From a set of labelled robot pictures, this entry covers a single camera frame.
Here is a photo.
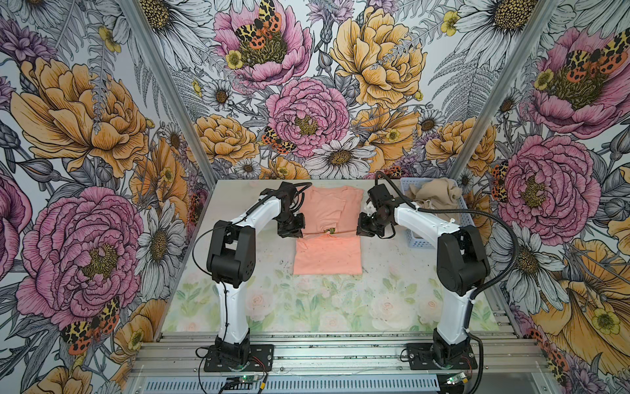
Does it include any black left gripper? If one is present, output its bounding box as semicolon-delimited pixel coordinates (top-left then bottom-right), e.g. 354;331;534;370
273;208;305;238

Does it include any pink graphic t-shirt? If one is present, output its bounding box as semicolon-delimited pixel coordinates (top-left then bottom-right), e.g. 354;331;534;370
293;186;364;275

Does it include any beige drawstring garment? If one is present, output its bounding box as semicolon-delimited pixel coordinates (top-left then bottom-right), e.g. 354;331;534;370
405;178;462;209

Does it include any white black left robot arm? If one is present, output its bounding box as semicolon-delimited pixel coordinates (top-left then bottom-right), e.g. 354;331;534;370
206;182;312;370

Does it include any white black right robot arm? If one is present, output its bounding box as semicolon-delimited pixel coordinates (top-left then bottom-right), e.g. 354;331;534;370
356;184;490;368

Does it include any light blue plastic basket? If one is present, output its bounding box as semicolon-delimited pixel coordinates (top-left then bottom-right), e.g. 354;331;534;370
400;177;475;249

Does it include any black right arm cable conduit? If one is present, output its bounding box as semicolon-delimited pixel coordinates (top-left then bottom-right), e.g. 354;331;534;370
373;170;521;394

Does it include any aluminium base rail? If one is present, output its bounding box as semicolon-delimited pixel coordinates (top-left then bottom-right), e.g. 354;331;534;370
126;315;560;393

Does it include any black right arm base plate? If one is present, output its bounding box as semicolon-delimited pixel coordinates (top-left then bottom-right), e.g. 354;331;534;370
404;342;478;370

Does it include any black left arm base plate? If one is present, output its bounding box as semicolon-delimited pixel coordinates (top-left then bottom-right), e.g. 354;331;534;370
202;345;274;373

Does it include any right aluminium corner post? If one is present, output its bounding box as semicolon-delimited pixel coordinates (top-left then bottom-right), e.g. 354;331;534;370
448;1;557;179

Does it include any aluminium corner post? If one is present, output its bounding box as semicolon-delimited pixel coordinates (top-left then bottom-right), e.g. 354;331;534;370
448;1;557;179
115;0;218;189

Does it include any left aluminium corner post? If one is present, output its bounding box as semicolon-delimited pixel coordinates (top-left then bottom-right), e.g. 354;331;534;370
115;0;218;189

